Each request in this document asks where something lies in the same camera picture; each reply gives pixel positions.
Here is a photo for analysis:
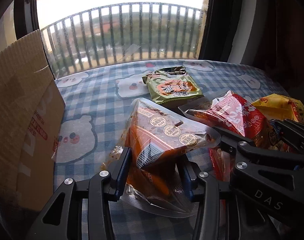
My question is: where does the red spicy strips packet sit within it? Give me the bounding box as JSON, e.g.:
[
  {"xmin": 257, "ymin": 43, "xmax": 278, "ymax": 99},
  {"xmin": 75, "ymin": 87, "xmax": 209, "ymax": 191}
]
[{"xmin": 178, "ymin": 89, "xmax": 290, "ymax": 183}]

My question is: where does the orange clear snack packet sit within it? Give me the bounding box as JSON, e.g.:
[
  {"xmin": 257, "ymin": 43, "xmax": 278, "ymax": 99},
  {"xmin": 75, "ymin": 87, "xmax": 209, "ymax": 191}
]
[{"xmin": 101, "ymin": 97, "xmax": 222, "ymax": 218}]

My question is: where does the yellow honey butter chip bag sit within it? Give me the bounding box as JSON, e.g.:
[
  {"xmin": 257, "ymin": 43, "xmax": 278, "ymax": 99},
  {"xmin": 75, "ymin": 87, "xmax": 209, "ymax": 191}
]
[{"xmin": 252, "ymin": 94, "xmax": 304, "ymax": 124}]

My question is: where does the dark red curtain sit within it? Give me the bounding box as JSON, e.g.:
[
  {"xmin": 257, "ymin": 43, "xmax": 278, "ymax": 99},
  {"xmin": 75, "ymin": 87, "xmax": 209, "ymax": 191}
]
[{"xmin": 253, "ymin": 0, "xmax": 304, "ymax": 103}]

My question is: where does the green snack packet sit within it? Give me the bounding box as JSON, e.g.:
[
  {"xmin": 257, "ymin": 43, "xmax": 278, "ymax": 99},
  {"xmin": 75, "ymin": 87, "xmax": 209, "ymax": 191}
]
[{"xmin": 142, "ymin": 66, "xmax": 203, "ymax": 107}]

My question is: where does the brown cardboard box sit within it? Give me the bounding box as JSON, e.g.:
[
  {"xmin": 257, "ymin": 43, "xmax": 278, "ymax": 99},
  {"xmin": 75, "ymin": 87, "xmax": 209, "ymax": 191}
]
[{"xmin": 0, "ymin": 31, "xmax": 65, "ymax": 211}]

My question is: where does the blue checkered tablecloth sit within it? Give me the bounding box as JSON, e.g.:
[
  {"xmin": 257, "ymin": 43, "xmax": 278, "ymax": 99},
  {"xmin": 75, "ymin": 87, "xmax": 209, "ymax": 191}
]
[{"xmin": 53, "ymin": 60, "xmax": 289, "ymax": 239}]

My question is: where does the metal balcony railing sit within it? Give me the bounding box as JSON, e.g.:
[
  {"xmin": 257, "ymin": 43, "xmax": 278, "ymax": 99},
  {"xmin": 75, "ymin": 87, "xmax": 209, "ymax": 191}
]
[{"xmin": 40, "ymin": 2, "xmax": 207, "ymax": 79}]

